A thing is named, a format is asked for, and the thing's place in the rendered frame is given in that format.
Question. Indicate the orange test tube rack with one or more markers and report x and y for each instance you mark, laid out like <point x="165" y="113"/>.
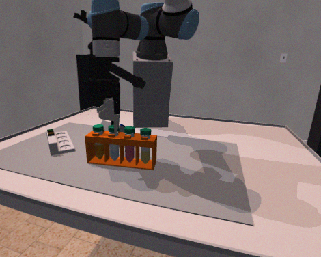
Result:
<point x="124" y="140"/>

